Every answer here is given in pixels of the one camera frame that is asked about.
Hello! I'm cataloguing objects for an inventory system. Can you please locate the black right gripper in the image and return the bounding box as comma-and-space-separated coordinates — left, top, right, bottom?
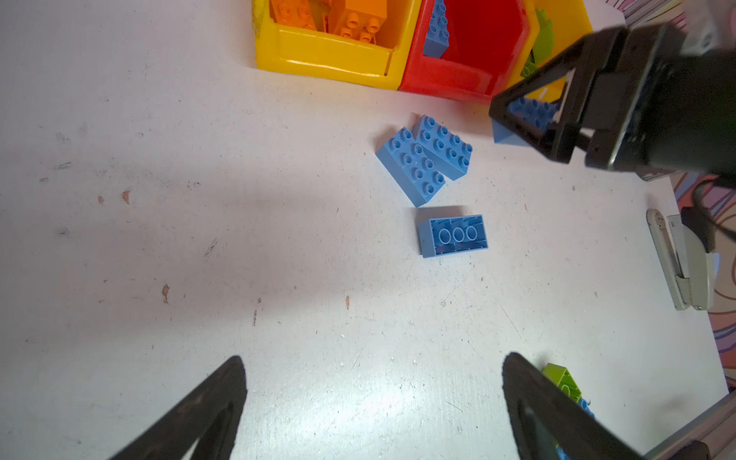
489, 1, 735, 181

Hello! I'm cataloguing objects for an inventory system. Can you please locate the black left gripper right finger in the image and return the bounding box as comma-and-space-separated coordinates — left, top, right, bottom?
502, 353, 641, 459

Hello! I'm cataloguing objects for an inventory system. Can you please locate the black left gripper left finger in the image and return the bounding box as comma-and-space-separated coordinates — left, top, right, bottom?
113, 356, 247, 459

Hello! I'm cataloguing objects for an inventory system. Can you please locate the green brick front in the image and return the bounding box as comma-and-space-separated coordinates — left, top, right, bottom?
542, 363, 582, 404

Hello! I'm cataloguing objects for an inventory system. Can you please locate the blue brick studs up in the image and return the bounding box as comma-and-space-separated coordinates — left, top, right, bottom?
493, 98, 560, 147

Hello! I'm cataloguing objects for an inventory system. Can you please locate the blue long brick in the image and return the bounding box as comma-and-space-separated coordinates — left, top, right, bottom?
423, 0, 450, 59

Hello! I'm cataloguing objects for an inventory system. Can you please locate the orange small brick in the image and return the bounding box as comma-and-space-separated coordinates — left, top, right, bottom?
326, 0, 388, 44

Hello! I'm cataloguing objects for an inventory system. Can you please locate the green long brick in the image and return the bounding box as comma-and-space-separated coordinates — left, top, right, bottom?
521, 9, 554, 78

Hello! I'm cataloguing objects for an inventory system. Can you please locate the right yellow bin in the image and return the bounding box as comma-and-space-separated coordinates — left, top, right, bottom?
519, 0, 593, 79

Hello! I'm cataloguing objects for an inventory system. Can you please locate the yellow bin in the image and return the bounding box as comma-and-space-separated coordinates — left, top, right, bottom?
519, 0, 593, 79
251, 1, 422, 90

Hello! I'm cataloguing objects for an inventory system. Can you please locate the red bin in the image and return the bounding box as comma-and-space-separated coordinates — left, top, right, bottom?
399, 0, 539, 104

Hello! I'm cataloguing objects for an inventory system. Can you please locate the white stapler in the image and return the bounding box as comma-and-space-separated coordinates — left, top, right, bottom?
646, 207, 720, 312

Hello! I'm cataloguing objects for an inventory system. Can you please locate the left yellow bin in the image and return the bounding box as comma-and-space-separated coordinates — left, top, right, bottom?
251, 1, 422, 90

